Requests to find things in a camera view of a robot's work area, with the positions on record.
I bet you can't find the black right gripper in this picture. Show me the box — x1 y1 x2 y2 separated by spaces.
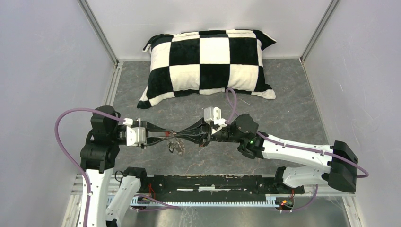
175 117 243 147

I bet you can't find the metal key organizer red handle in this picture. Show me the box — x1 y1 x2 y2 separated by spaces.
166 131 185 156

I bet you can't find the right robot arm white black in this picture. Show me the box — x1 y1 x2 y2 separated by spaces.
175 114 358 193

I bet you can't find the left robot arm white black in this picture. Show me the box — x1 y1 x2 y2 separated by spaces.
78 105 171 227

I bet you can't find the black white checkered pillow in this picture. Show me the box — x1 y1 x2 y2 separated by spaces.
137 29 276 109

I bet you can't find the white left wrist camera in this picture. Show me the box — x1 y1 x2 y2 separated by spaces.
123 118 146 147

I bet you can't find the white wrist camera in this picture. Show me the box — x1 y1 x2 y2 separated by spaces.
204 107 227 134
123 118 146 147

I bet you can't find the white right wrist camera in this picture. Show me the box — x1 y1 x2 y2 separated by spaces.
204 107 227 134

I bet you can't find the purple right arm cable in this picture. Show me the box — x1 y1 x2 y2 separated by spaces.
225 87 370 213

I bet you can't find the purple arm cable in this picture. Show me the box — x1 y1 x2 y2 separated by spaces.
54 107 178 227
225 87 370 213

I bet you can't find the white slotted cable duct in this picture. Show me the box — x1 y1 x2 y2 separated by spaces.
130 197 279 208

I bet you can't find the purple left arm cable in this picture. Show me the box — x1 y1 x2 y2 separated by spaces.
54 107 178 227

